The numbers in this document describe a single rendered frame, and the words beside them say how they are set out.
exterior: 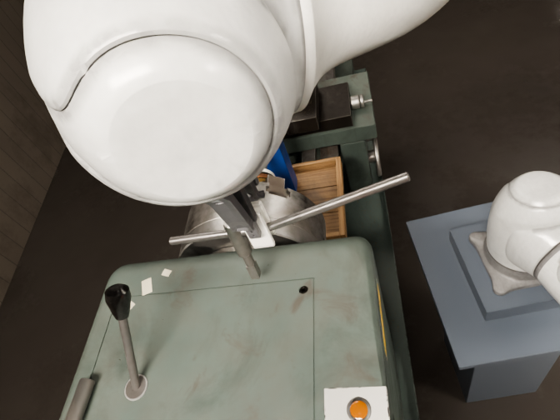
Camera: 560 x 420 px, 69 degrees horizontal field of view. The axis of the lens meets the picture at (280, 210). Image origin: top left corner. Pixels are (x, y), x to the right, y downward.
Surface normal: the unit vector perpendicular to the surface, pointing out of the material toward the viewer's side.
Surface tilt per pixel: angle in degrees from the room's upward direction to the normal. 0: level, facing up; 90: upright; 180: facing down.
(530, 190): 6
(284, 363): 0
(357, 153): 90
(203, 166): 87
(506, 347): 0
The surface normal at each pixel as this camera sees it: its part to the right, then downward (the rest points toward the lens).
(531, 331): -0.28, -0.61
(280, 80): 0.88, 0.00
